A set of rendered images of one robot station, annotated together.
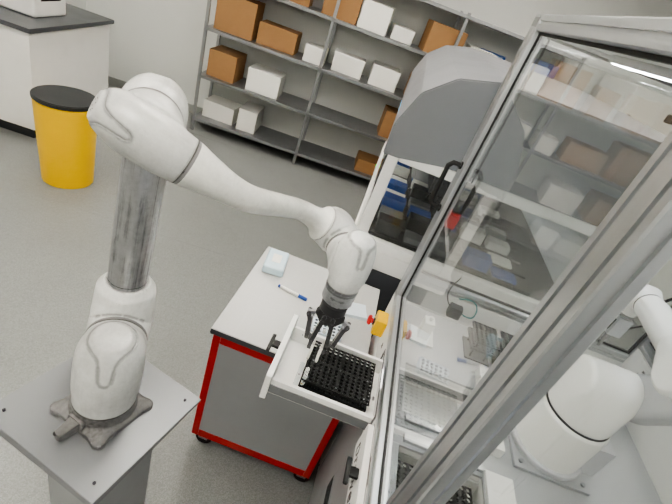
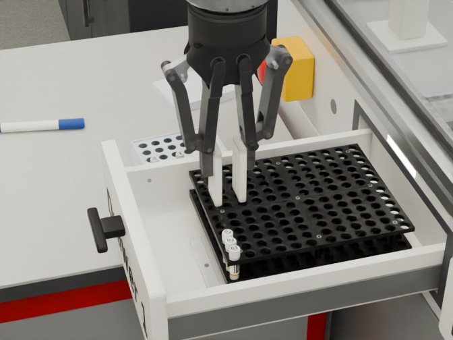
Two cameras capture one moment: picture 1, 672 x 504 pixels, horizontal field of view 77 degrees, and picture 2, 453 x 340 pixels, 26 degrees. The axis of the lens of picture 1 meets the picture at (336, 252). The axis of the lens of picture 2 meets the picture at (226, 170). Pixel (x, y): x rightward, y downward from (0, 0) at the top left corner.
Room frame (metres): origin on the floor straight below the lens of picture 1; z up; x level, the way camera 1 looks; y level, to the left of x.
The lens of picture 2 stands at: (0.11, 0.19, 1.61)
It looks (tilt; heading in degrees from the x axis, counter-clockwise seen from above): 36 degrees down; 344
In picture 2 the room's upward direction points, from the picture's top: straight up
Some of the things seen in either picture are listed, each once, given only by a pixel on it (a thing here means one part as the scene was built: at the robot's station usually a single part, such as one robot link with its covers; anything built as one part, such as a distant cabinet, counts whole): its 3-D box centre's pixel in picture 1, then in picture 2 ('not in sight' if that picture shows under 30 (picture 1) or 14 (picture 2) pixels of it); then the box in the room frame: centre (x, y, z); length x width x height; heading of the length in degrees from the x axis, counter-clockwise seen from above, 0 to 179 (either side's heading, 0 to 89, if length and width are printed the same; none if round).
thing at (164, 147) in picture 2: (325, 330); (180, 158); (1.25, -0.08, 0.78); 0.12 x 0.08 x 0.04; 95
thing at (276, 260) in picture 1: (276, 262); not in sight; (1.56, 0.24, 0.78); 0.15 x 0.10 x 0.04; 6
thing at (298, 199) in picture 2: (337, 377); (296, 218); (0.97, -0.15, 0.87); 0.22 x 0.18 x 0.06; 90
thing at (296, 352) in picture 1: (339, 379); (303, 220); (0.97, -0.16, 0.86); 0.40 x 0.26 x 0.06; 90
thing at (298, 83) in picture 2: (379, 323); (290, 69); (1.30, -0.26, 0.88); 0.07 x 0.05 x 0.07; 0
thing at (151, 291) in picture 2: (280, 353); (132, 245); (0.97, 0.05, 0.87); 0.29 x 0.02 x 0.11; 0
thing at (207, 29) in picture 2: (331, 311); (227, 40); (0.92, -0.05, 1.15); 0.08 x 0.07 x 0.09; 90
